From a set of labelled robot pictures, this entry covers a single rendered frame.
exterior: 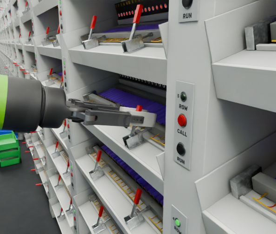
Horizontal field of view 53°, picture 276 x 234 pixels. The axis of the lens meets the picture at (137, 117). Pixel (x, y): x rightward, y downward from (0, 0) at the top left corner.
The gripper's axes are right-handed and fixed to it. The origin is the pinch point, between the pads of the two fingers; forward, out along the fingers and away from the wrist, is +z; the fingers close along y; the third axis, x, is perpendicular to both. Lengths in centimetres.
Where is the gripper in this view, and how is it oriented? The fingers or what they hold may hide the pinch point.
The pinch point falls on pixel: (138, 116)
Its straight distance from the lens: 59.6
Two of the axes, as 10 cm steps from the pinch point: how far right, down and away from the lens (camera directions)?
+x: 1.9, -9.7, -1.6
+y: 4.6, 2.3, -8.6
